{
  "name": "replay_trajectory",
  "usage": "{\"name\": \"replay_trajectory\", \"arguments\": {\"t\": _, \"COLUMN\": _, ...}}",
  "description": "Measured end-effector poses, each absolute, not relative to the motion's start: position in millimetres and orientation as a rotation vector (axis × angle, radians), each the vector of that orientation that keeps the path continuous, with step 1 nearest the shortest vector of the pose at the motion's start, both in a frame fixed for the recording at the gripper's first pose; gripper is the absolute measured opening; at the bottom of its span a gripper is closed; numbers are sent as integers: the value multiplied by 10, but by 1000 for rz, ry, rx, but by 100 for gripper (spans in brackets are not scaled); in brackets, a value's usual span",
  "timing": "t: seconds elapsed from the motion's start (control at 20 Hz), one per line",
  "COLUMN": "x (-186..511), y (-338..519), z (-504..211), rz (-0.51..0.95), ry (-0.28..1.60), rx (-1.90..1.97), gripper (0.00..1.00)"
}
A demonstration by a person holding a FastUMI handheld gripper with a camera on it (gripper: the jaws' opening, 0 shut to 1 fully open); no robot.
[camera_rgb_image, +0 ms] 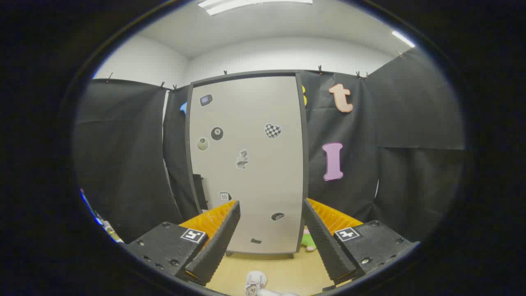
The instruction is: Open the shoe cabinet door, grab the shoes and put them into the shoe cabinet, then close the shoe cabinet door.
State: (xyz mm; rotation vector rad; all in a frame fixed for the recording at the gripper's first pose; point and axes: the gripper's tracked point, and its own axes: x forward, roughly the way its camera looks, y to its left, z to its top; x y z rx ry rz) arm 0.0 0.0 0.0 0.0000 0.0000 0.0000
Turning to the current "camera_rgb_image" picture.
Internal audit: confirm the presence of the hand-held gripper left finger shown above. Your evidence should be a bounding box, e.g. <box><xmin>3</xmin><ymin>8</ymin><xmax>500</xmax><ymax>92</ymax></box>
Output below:
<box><xmin>122</xmin><ymin>200</ymin><xmax>241</xmax><ymax>286</ymax></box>

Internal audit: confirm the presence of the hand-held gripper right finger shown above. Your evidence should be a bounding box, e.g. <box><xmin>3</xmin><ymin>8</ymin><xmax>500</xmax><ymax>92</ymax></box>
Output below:
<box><xmin>302</xmin><ymin>198</ymin><xmax>420</xmax><ymax>288</ymax></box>

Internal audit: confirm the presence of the black door handle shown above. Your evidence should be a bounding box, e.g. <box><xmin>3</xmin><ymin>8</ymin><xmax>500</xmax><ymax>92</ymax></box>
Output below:
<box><xmin>193</xmin><ymin>174</ymin><xmax>208</xmax><ymax>213</ymax></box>

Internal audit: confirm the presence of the grey shoe cabinet door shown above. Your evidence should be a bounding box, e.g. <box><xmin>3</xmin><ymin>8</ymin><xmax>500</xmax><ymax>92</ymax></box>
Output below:
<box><xmin>190</xmin><ymin>74</ymin><xmax>305</xmax><ymax>254</ymax></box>

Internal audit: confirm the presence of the grey shoe cabinet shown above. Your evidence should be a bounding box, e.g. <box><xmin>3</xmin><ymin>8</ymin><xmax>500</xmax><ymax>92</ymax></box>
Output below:
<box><xmin>186</xmin><ymin>70</ymin><xmax>310</xmax><ymax>259</ymax></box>

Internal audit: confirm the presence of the green plush toy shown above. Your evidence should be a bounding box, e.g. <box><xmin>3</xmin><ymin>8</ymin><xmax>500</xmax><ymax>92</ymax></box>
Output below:
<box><xmin>301</xmin><ymin>228</ymin><xmax>317</xmax><ymax>252</ymax></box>

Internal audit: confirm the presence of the white side table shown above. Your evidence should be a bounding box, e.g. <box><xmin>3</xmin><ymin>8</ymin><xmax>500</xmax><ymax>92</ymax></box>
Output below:
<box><xmin>102</xmin><ymin>221</ymin><xmax>124</xmax><ymax>244</ymax></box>

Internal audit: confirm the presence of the black backdrop cloth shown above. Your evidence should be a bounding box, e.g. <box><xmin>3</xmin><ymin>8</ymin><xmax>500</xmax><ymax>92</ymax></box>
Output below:
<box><xmin>74</xmin><ymin>47</ymin><xmax>466</xmax><ymax>244</ymax></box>

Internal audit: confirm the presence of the ceiling light panel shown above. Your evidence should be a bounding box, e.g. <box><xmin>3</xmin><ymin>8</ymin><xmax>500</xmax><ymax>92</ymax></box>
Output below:
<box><xmin>197</xmin><ymin>0</ymin><xmax>313</xmax><ymax>16</ymax></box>

